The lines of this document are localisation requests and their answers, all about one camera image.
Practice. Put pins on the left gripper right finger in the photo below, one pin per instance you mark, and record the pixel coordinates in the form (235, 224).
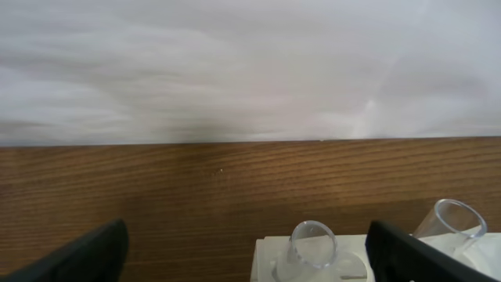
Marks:
(407, 260)

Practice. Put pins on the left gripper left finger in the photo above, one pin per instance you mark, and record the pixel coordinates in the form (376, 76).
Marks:
(86, 258)

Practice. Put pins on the clear test tube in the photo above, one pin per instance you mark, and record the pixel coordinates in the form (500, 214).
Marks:
(313, 244)
(454, 221)

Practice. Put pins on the white test tube rack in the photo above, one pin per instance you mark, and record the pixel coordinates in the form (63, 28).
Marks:
(266, 262)

